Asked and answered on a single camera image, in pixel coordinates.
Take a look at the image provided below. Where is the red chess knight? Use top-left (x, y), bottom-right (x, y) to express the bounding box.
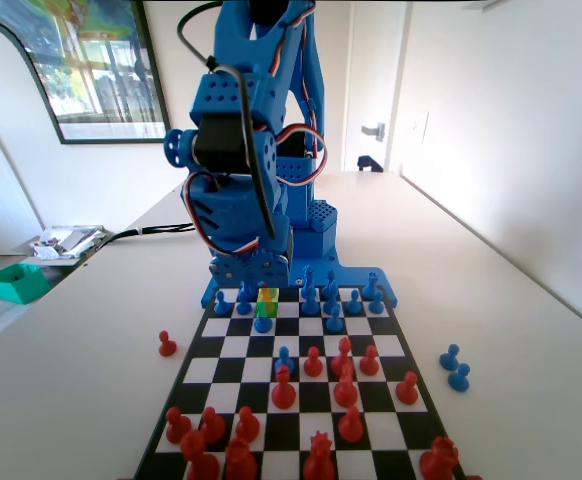
top-left (257, 285), bottom-right (276, 316)

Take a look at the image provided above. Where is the red chess pawn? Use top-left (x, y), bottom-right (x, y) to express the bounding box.
top-left (338, 405), bottom-right (365, 444)
top-left (395, 371), bottom-right (420, 406)
top-left (164, 406), bottom-right (193, 444)
top-left (158, 330), bottom-right (178, 358)
top-left (358, 344), bottom-right (380, 377)
top-left (234, 405), bottom-right (261, 444)
top-left (303, 345), bottom-right (324, 378)
top-left (199, 406), bottom-right (227, 445)

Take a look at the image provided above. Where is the red chess bishop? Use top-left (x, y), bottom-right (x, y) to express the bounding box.
top-left (271, 364), bottom-right (297, 410)
top-left (333, 363), bottom-right (359, 407)
top-left (331, 336), bottom-right (355, 376)

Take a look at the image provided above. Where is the large red chess piece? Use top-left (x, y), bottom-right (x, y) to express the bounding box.
top-left (179, 429), bottom-right (221, 480)
top-left (224, 437), bottom-right (258, 480)

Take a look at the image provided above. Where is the red chess queen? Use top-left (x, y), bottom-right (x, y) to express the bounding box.
top-left (302, 430), bottom-right (336, 480)

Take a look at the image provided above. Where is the black white chessboard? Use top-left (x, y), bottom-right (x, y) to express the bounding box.
top-left (131, 285), bottom-right (468, 480)

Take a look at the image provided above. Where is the blue table clamp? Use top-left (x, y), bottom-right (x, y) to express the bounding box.
top-left (356, 154), bottom-right (386, 174)

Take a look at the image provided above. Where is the pile of papers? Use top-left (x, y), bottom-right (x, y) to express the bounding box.
top-left (28, 225), bottom-right (108, 262)

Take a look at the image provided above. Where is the white door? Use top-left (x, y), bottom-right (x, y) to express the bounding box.
top-left (341, 0), bottom-right (406, 174)

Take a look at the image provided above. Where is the green plastic box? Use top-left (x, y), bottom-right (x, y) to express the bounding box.
top-left (0, 263), bottom-right (52, 305)

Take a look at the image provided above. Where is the black framed picture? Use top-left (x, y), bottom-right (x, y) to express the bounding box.
top-left (0, 0), bottom-right (175, 146)

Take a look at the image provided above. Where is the white arched panel dark rim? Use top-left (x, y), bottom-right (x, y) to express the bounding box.
top-left (0, 18), bottom-right (65, 256)

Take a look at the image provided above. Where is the red white gripper servo wire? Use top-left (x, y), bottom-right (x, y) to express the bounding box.
top-left (184, 172), bottom-right (263, 257)

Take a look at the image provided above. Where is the black table cable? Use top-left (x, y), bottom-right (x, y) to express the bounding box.
top-left (103, 222), bottom-right (197, 249)
top-left (103, 223), bottom-right (197, 249)

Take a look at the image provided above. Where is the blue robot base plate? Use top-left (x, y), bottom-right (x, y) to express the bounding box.
top-left (199, 259), bottom-right (401, 310)

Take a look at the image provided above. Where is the thick black camera cable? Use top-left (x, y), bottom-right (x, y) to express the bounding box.
top-left (177, 0), bottom-right (278, 240)

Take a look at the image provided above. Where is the red white arm servo wire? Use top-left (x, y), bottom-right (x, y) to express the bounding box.
top-left (276, 124), bottom-right (330, 187)

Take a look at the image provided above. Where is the silver door handle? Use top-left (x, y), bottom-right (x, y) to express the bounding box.
top-left (360, 121), bottom-right (387, 144)

